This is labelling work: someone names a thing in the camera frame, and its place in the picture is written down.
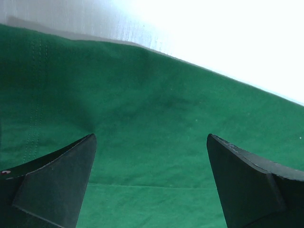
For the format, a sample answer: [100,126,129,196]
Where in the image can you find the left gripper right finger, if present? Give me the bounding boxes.
[207,134,304,228]

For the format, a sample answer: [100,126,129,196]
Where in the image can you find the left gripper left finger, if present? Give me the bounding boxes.
[0,134,97,228]

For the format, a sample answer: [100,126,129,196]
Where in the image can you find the dark green t shirt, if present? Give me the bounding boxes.
[0,25,304,228]

